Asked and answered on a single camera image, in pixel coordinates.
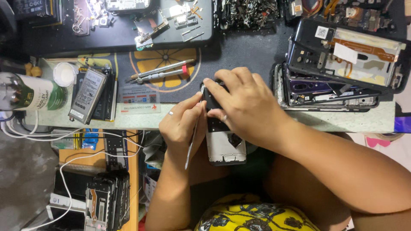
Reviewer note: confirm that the heap of circuit boards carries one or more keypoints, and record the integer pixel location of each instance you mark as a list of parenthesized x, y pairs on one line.
[(346, 12)]

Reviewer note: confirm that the person's left hand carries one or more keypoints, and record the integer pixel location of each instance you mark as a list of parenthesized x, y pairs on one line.
[(178, 128)]

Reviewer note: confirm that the silver metal screwdriver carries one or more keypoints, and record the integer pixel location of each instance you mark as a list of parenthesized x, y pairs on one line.
[(160, 68)]

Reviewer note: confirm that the white-framed phone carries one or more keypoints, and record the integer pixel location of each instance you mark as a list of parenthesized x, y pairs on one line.
[(221, 150)]

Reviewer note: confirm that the grey plastic bag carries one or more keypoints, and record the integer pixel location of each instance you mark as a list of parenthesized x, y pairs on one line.
[(154, 149)]

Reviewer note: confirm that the person's right hand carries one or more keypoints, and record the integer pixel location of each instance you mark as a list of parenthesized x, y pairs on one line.
[(253, 109)]

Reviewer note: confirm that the pink patterned cloth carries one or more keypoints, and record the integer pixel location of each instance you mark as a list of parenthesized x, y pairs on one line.
[(377, 141)]

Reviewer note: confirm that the blue packet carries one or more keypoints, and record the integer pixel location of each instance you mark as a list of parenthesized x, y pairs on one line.
[(90, 139)]

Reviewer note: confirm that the white flat devices stack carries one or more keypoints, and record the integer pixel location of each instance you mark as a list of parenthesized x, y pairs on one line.
[(62, 208)]

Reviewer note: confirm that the clear plastic label packet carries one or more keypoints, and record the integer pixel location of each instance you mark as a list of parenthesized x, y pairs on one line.
[(138, 99)]

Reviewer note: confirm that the silver screwdriver with red cap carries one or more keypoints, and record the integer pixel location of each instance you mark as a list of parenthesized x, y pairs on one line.
[(163, 74)]

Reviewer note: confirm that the white bottle cap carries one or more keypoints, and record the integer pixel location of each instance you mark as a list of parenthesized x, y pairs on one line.
[(65, 74)]

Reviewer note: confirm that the black perforated phone part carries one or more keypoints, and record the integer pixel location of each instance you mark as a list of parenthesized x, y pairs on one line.
[(115, 149)]

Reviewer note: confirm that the pile of small metal parts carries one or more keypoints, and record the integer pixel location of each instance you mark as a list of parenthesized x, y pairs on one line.
[(249, 12)]

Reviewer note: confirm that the thin metal pry tool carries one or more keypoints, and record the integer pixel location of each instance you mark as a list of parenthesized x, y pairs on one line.
[(190, 154)]

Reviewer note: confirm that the grey phone battery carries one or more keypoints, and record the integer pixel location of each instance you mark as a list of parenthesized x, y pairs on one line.
[(87, 96)]

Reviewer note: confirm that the purple phone frame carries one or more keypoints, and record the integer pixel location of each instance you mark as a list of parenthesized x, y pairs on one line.
[(308, 86)]

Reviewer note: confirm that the wooden shelf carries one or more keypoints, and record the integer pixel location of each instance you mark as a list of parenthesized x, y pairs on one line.
[(133, 179)]

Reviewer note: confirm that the grey citrus print mat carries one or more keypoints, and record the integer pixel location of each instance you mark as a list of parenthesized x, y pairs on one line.
[(167, 57)]

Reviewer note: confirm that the small wooden figure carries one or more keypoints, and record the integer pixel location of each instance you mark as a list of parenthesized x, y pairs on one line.
[(33, 70)]

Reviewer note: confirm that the row of upright phone frames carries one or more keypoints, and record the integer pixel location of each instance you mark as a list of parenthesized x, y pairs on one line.
[(109, 199)]

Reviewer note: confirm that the black tray with phone parts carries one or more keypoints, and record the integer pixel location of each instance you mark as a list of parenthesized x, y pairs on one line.
[(118, 35)]

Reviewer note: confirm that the green label bottle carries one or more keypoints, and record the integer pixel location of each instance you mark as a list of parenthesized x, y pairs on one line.
[(35, 93)]

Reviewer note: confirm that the yellow patterned clothing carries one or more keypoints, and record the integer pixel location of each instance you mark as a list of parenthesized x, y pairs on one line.
[(250, 215)]

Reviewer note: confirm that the stack of black phone batteries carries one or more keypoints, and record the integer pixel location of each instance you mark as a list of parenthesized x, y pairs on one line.
[(108, 102)]

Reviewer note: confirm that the silver phone frame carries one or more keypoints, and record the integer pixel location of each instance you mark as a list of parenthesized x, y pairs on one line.
[(321, 107)]

